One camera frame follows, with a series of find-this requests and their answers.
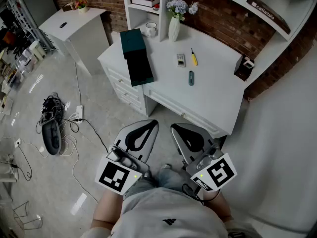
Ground person's grey t-shirt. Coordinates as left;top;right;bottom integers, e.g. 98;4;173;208
108;186;230;238

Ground black desk holder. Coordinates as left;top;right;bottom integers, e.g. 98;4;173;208
233;54;255;82

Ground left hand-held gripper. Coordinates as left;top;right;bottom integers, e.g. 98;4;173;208
95;119;159;196

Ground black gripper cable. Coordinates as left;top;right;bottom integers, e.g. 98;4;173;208
182;183;221;205

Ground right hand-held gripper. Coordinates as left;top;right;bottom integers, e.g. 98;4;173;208
170;122;238;192

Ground potted orange flowers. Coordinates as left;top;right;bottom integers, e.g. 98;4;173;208
74;0;89;14

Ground grey black padded seat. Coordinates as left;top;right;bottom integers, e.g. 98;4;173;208
41;119;62;156

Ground yellow screwdriver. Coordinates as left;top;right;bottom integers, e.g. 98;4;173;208
190;48;199;66

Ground thin red book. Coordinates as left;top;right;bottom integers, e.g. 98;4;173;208
131;0;160;8

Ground person's left forearm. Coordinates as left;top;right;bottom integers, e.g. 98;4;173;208
90;189;124;233

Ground white side cabinet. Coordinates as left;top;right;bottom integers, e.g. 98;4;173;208
38;7;110;76

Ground white desk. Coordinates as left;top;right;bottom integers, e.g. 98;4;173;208
97;21;246;136

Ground person's blue jeans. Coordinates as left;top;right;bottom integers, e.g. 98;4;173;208
123;166;199;199

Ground clear plastic storage container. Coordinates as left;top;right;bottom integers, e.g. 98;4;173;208
16;48;38;75

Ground white floor cable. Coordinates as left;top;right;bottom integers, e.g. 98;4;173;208
58;60;100;205

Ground white shelf unit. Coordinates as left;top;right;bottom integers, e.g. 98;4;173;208
121;0;317;83

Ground white metal rack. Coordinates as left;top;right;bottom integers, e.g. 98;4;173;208
6;0;56;53

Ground person's right forearm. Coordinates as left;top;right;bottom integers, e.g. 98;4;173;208
202;188;235;224

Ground dark green box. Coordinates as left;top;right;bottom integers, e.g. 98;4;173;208
120;28;155;87

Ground large dark brown book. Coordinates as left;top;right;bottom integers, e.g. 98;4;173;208
246;0;291;35

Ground white mug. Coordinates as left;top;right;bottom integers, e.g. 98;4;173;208
145;22;158;38

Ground white bin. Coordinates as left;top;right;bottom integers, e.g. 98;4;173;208
29;40;47;61

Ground black floor cable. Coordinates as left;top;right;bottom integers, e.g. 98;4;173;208
59;117;110;155

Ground pale blue flower bouquet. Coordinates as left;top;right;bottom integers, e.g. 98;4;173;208
165;0;200;22

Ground thin wire frame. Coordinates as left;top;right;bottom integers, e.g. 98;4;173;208
12;200;44;231

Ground white ribbed vase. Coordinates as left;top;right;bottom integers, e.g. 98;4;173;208
168;16;181;43

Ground tangle of black cables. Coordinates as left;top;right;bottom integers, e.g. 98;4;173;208
35;92;67;135

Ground brown wooden box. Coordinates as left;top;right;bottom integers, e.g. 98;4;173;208
61;0;76;12

